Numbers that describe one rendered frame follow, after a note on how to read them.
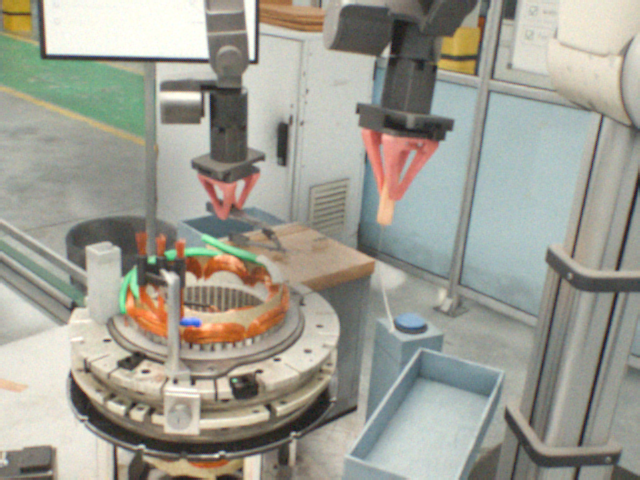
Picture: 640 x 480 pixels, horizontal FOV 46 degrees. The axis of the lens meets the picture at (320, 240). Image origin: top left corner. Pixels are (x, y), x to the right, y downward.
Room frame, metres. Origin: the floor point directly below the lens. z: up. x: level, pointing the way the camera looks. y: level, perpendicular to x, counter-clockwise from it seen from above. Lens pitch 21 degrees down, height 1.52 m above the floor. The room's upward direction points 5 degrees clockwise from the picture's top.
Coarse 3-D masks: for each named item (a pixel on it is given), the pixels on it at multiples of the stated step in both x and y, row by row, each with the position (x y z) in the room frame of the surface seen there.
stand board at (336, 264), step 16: (288, 224) 1.23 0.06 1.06; (288, 240) 1.16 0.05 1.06; (304, 240) 1.16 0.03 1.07; (288, 256) 1.09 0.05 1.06; (304, 256) 1.09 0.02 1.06; (320, 256) 1.10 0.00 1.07; (336, 256) 1.10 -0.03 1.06; (352, 256) 1.11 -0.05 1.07; (288, 272) 1.02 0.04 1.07; (304, 272) 1.03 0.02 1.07; (320, 272) 1.03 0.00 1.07; (336, 272) 1.04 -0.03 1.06; (352, 272) 1.07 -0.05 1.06; (368, 272) 1.09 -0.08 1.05; (320, 288) 1.02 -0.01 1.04
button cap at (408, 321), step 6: (402, 318) 0.94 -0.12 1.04; (408, 318) 0.94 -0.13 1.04; (414, 318) 0.95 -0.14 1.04; (420, 318) 0.95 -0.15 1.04; (396, 324) 0.94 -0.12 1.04; (402, 324) 0.93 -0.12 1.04; (408, 324) 0.93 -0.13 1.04; (414, 324) 0.93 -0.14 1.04; (420, 324) 0.93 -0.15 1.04; (414, 330) 0.92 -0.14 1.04
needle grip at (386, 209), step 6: (384, 180) 0.81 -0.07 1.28; (384, 186) 0.81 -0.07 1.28; (384, 192) 0.80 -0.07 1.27; (384, 198) 0.80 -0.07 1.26; (384, 204) 0.80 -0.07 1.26; (390, 204) 0.80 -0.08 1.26; (384, 210) 0.80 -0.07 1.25; (390, 210) 0.80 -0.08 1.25; (378, 216) 0.80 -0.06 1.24; (384, 216) 0.80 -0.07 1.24; (390, 216) 0.80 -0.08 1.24; (378, 222) 0.80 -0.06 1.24; (384, 222) 0.80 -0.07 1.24; (390, 222) 0.80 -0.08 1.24
